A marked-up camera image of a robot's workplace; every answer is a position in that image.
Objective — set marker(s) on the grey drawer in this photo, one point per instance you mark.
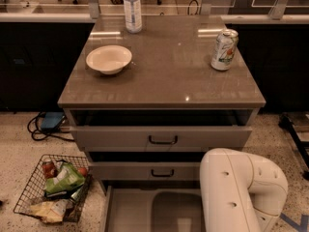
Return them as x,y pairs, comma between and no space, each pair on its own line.
153,210
159,130
147,166

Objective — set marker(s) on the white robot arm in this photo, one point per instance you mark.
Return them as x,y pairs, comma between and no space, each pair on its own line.
241,192

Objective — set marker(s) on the grey drawer cabinet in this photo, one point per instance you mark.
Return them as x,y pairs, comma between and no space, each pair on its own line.
170,69

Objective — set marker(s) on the white ceramic bowl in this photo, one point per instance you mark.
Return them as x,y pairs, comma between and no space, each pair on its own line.
109,59

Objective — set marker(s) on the red apple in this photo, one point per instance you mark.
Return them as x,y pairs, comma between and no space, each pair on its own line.
83,171

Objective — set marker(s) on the green white soda can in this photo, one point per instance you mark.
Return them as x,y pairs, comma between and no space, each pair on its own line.
224,50

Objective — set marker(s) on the blue power box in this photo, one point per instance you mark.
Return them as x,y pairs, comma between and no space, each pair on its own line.
52,121

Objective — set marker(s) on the green chip bag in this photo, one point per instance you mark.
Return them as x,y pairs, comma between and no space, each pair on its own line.
67,179

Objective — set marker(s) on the clear plastic water bottle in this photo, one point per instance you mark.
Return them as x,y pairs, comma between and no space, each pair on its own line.
133,17

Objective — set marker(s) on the black metal stand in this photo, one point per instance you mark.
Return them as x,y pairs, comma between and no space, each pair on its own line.
297,125

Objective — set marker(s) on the yellow snack bag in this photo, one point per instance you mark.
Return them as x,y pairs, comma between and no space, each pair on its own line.
50,211

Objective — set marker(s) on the blue floor tape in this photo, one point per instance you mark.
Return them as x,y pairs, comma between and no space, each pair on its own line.
299,227

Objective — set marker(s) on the black wire basket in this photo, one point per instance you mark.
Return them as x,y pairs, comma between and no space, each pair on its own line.
34,192

